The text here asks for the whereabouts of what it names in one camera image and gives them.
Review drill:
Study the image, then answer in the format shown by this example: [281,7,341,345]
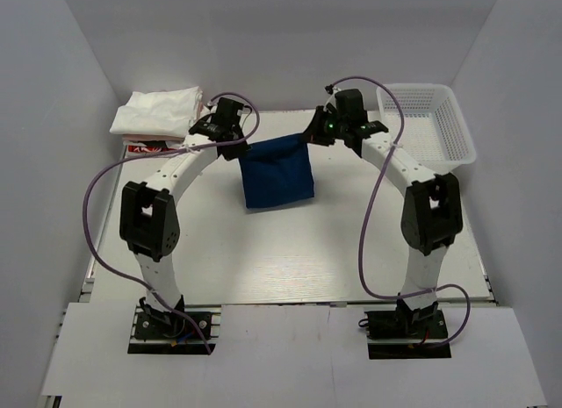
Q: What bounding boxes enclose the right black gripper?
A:
[299,106,348,147]

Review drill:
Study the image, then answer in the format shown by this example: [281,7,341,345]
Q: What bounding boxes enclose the blue polo t-shirt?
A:
[239,133,314,210]

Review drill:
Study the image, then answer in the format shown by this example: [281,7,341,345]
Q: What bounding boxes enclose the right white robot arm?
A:
[301,86,463,337]

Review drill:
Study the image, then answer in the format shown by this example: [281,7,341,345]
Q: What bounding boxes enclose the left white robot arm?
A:
[119,97,251,337]

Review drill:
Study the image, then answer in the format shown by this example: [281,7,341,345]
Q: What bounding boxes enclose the white plastic mesh basket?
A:
[377,83,477,174]

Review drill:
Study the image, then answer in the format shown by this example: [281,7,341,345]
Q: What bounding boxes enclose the red white folded t-shirt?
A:
[121,103,214,157]

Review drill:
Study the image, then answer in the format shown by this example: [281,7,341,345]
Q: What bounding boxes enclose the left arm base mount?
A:
[127,297,221,355]

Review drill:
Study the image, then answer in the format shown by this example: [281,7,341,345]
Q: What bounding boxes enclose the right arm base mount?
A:
[357,300,451,360]

